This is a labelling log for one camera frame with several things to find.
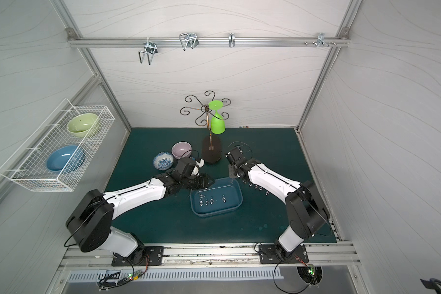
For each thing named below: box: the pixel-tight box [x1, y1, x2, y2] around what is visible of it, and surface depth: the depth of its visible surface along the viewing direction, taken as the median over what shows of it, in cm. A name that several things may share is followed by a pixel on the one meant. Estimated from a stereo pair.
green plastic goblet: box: [208, 100, 227, 135], surface depth 93 cm
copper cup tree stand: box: [179, 90, 232, 164], surface depth 92 cm
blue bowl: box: [46, 145, 86, 173], surface depth 65 cm
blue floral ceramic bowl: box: [153, 151, 174, 171], surface depth 103 cm
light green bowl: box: [66, 112, 98, 138], surface depth 75 cm
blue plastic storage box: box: [189, 177, 244, 218], surface depth 90 cm
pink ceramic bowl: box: [171, 141, 193, 160], surface depth 106 cm
